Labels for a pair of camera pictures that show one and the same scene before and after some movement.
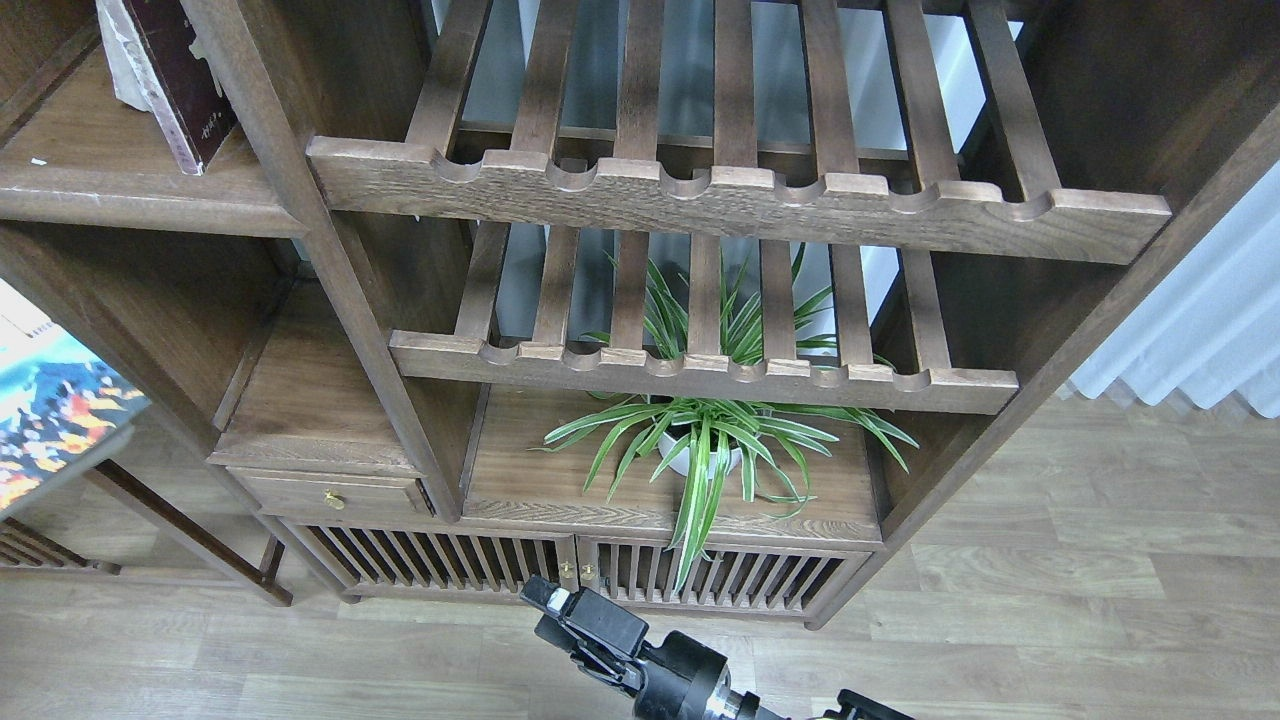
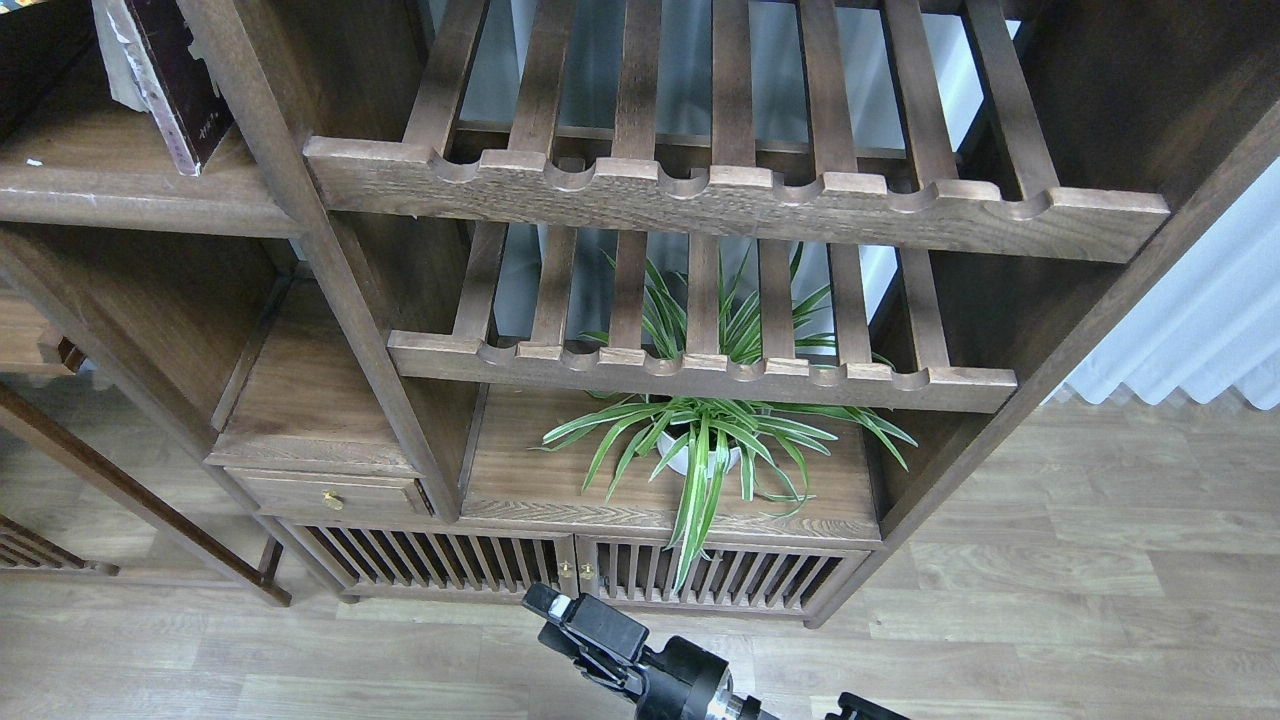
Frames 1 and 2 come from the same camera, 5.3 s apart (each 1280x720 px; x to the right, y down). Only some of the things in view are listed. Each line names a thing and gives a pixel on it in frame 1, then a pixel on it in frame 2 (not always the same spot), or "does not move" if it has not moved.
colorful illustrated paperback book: [62, 411] -> [12, 5]
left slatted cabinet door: [402, 561] does not move
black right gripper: [682, 678] does not move
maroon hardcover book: [187, 81] does not move
